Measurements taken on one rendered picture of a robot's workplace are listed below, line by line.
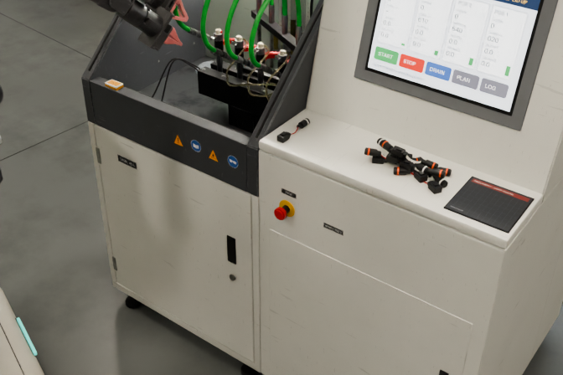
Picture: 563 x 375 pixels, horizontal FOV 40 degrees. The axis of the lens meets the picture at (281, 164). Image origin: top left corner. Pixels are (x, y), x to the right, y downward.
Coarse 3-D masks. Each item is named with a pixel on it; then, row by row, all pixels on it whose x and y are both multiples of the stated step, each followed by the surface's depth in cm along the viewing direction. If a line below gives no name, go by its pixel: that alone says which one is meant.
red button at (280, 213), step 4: (284, 200) 208; (280, 204) 210; (284, 204) 209; (288, 204) 208; (276, 208) 206; (280, 208) 206; (284, 208) 207; (288, 208) 208; (292, 208) 207; (276, 212) 206; (280, 212) 205; (284, 212) 206; (288, 212) 208; (292, 212) 208; (276, 216) 207; (280, 216) 206; (284, 216) 206; (288, 216) 210
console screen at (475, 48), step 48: (384, 0) 196; (432, 0) 189; (480, 0) 182; (528, 0) 175; (384, 48) 199; (432, 48) 192; (480, 48) 185; (528, 48) 178; (432, 96) 195; (480, 96) 187; (528, 96) 181
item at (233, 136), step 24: (96, 96) 239; (120, 96) 232; (144, 96) 230; (96, 120) 245; (120, 120) 238; (144, 120) 230; (168, 120) 223; (192, 120) 218; (144, 144) 236; (168, 144) 228; (216, 144) 215; (240, 144) 209; (216, 168) 220; (240, 168) 213
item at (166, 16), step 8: (160, 8) 194; (152, 16) 189; (160, 16) 193; (168, 16) 191; (144, 24) 188; (152, 24) 189; (160, 24) 191; (144, 32) 191; (152, 32) 191; (160, 32) 191; (144, 40) 194; (152, 40) 192; (152, 48) 192
